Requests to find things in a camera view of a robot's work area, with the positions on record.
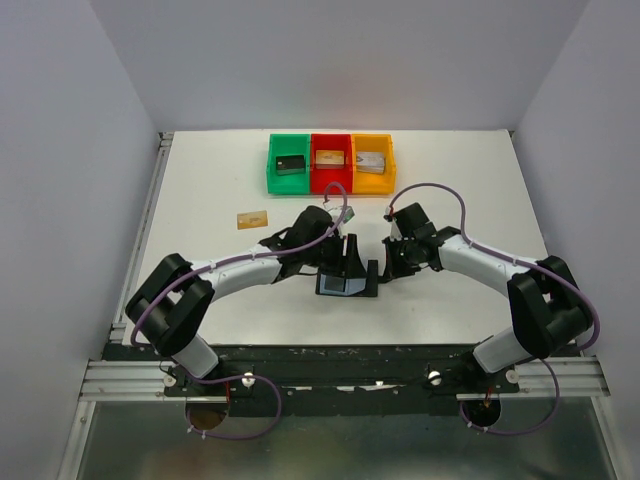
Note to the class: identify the gold card in red bin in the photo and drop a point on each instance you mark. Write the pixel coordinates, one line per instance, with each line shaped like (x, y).
(329, 159)

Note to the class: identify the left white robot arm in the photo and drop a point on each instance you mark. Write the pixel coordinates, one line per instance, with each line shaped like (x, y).
(169, 307)

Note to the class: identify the silver card in orange bin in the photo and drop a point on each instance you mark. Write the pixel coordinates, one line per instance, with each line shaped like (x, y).
(370, 162)

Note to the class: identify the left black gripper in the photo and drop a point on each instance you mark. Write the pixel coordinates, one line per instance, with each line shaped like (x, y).
(351, 263)

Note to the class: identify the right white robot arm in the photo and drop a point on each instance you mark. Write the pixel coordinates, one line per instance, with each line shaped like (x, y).
(546, 310)

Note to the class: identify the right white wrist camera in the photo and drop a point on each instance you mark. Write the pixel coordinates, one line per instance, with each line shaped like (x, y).
(395, 232)

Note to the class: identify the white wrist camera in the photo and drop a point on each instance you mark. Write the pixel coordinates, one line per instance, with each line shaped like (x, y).
(395, 232)
(340, 214)

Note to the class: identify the red plastic bin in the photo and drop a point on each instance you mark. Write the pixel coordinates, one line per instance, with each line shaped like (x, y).
(321, 178)

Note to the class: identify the black leather card holder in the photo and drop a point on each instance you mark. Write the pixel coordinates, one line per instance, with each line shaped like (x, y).
(335, 286)

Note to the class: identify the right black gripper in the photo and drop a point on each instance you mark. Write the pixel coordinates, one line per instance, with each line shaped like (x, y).
(393, 269)

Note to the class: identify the gold VIP card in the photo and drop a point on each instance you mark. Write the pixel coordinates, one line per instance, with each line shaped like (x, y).
(251, 220)

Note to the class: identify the green plastic bin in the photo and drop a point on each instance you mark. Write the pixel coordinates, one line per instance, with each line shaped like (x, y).
(288, 144)

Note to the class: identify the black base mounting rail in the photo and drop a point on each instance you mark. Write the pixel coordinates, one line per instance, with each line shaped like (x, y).
(340, 380)

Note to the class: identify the black card in green bin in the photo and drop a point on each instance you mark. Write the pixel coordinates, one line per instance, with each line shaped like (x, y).
(290, 164)

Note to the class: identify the orange plastic bin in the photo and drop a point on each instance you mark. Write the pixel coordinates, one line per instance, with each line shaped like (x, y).
(373, 184)

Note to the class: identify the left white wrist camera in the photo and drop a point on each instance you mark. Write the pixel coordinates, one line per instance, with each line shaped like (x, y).
(340, 214)

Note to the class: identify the aluminium frame rail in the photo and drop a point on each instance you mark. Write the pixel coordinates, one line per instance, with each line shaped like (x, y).
(83, 416)

